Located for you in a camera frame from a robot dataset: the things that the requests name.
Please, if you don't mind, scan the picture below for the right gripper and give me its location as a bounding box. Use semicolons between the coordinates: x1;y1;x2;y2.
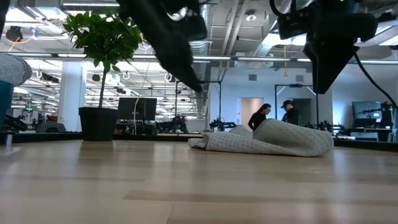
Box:
303;12;379;95

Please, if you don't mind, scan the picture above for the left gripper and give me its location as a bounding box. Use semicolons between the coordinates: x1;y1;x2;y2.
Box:
118;0;208;93

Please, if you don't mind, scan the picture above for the grey waffle weave towel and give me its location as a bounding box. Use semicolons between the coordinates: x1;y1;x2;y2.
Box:
187;118;335;157

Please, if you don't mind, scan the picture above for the black monitor with lit screen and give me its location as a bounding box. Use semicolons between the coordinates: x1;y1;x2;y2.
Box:
351;101;382;121

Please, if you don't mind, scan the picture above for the person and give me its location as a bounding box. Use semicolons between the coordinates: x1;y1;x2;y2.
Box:
280;99;302;126
247;103;272;131

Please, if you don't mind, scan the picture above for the green plant in black pot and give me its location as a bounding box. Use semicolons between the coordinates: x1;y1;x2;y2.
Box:
62;10;144;142

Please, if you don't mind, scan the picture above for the black background monitor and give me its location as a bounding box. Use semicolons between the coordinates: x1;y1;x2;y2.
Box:
117;97;158;121

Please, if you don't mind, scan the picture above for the black ceiling fixture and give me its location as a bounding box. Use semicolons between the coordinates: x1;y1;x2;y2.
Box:
5;26;24;43

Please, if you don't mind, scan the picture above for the teal plastic bin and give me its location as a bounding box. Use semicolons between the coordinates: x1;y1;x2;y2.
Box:
0;80;15;127

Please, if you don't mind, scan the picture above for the black gantry frame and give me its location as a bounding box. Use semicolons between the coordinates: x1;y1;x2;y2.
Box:
174;80;222;125
274;83;319;125

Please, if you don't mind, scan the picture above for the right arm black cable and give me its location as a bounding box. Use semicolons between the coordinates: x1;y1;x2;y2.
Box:
353;52;398;110

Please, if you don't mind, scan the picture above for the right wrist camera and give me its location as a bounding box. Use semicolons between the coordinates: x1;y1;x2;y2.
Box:
277;11;312;40

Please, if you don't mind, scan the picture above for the black cable sleeve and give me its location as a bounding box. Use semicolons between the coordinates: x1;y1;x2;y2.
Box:
0;113;29;133

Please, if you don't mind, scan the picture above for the silver metal post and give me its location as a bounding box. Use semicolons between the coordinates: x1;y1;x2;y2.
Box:
4;131;14;150

